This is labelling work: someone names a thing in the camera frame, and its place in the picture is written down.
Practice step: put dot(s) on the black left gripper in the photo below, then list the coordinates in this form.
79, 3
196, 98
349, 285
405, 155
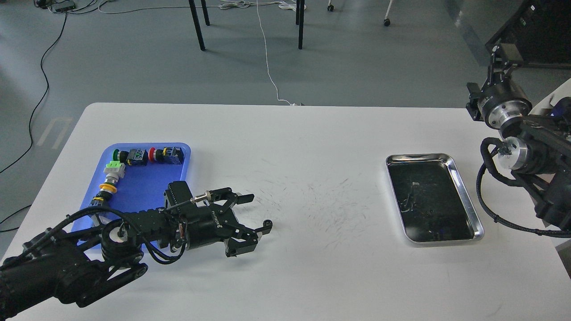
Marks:
218, 223

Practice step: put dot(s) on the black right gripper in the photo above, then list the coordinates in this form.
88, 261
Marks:
501, 99

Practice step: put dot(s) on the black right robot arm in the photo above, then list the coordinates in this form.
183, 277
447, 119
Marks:
533, 151

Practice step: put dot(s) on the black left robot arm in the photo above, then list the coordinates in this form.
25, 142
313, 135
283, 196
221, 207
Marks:
98, 250

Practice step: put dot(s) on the black cabinet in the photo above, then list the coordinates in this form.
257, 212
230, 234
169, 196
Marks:
541, 31

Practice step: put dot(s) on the blue plastic tray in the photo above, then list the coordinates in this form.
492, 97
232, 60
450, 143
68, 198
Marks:
142, 187

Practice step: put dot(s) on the shiny metal tray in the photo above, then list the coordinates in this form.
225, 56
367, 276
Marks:
433, 204

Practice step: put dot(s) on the black table leg right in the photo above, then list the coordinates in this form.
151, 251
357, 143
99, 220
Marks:
299, 20

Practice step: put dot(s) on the black table leg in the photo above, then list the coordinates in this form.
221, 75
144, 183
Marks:
299, 20
195, 20

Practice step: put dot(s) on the black table leg left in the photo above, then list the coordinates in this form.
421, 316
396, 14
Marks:
195, 20

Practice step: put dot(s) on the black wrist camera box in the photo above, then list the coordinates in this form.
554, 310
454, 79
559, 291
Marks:
177, 197

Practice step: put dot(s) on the red push button switch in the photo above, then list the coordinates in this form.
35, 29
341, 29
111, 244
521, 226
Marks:
168, 155

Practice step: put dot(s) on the green push button switch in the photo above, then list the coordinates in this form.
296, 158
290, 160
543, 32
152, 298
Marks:
133, 157

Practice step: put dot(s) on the light green button switch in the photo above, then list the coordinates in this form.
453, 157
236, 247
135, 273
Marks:
114, 171

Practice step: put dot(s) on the yellow ring button switch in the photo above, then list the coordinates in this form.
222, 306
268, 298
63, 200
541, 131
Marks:
104, 195

